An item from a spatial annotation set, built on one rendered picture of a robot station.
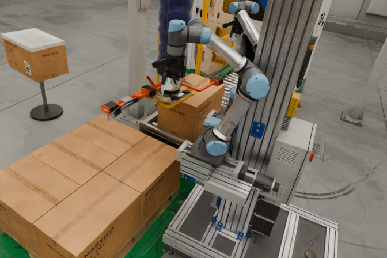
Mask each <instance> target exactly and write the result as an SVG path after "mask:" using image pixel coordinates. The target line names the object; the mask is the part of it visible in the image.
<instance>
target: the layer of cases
mask: <svg viewBox="0 0 387 258"><path fill-rule="evenodd" d="M176 156H177V149H176V148H174V147H172V146H169V145H167V144H166V143H163V142H161V141H159V140H157V139H155V138H152V137H150V136H148V135H146V134H144V133H142V132H140V131H138V130H135V129H133V128H131V127H129V126H127V125H125V124H123V123H120V122H118V121H116V120H114V119H110V120H109V121H108V119H107V116H105V115H103V114H101V115H99V116H97V117H95V118H94V119H92V120H90V121H88V122H86V123H85V124H83V125H81V126H79V127H77V128H76V129H74V130H72V131H70V132H68V133H66V134H65V135H63V136H61V137H60V138H58V139H56V140H54V141H52V142H50V143H49V144H47V145H45V146H43V147H41V148H39V149H38V150H36V151H34V152H33V153H30V154H29V155H27V156H25V157H24V158H22V159H20V160H18V161H16V162H15V163H13V164H11V165H9V166H7V167H5V168H4V169H2V170H0V226H2V227H3V228H4V229H5V230H6V231H7V232H9V233H10V234H11V235H12V236H14V237H15V238H16V239H18V240H19V241H20V242H21V243H22V244H24V245H25V246H26V247H27V248H29V249H30V250H31V251H32V252H33V253H35V254H36V255H37V256H38V257H39V258H114V257H115V255H116V254H117V253H118V252H119V251H120V250H121V249H122V247H124V245H125V244H126V243H127V242H128V241H129V239H130V238H131V237H132V236H133V235H134V234H135V233H136V232H137V231H138V230H139V228H140V227H141V226H142V225H143V224H144V223H145V222H146V221H147V220H148V218H149V217H150V216H151V215H152V214H153V212H155V210H156V209H157V208H158V207H159V206H160V205H161V204H162V202H163V201H164V200H165V199H166V198H167V197H168V196H169V195H170V194H171V193H172V191H173V190H174V189H175V188H176V187H177V186H178V185H179V184H180V176H181V172H179V170H180V161H177V160H176Z"/></svg>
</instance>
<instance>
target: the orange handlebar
mask: <svg viewBox="0 0 387 258"><path fill-rule="evenodd" d="M214 84H215V81H212V82H211V83H209V84H207V85H205V86H204V87H202V88H200V89H198V88H196V87H194V86H191V85H189V84H187V83H185V82H181V85H183V86H185V87H188V88H190V89H192V90H195V91H197V92H202V91H203V90H205V89H207V88H209V87H210V86H212V85H214ZM159 89H161V86H159V87H157V90H159ZM144 96H147V93H143V91H140V92H135V93H133V94H132V95H131V96H129V97H131V98H133V99H135V98H137V97H139V100H140V99H142V98H143V97H144ZM116 103H118V104H119V106H121V105H123V104H124V103H122V101H121V100H119V101H117V102H116ZM121 103H122V104H121ZM103 111H104V112H105V113H109V110H107V109H105V108H103Z"/></svg>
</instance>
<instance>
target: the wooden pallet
mask: <svg viewBox="0 0 387 258"><path fill-rule="evenodd" d="M179 189H180V184H179V185H178V186H177V187H176V188H175V189H174V190H173V191H172V193H171V194H170V195H169V196H168V197H167V198H166V199H165V200H164V201H163V202H162V204H161V205H160V206H159V207H158V208H157V209H156V210H155V212H153V214H152V215H151V216H150V217H149V218H148V220H147V221H146V222H145V223H144V224H143V225H142V226H141V227H140V228H139V230H138V231H137V232H136V233H135V234H134V235H133V236H132V237H131V238H130V239H129V241H128V242H127V243H126V244H125V245H124V247H122V249H121V250H120V251H119V252H118V253H117V254H116V255H115V257H114V258H124V257H125V256H126V255H127V253H128V252H129V251H130V250H131V249H132V248H133V247H134V245H135V244H136V243H137V242H138V241H139V240H140V239H141V237H142V236H143V235H144V234H145V233H146V232H147V230H148V229H149V228H150V227H151V225H152V224H153V223H154V222H155V221H156V220H157V219H158V217H159V216H160V215H161V214H162V213H163V212H164V211H165V209H166V208H167V207H168V206H169V205H170V204H171V202H172V201H173V200H174V199H175V197H176V196H177V195H178V194H179ZM0 234H1V235H2V236H6V235H9V236H10V237H11V238H12V239H13V240H15V241H16V242H17V243H19V244H20V245H21V246H22V247H23V248H25V249H26V250H27V251H28V253H29V256H30V258H39V257H38V256H37V255H36V254H35V253H33V252H32V251H31V250H30V249H29V248H27V247H26V246H25V245H24V244H22V243H21V242H20V241H19V240H18V239H16V238H15V237H14V236H12V235H11V234H10V233H9V232H7V231H6V230H5V229H4V228H3V227H2V226H0Z"/></svg>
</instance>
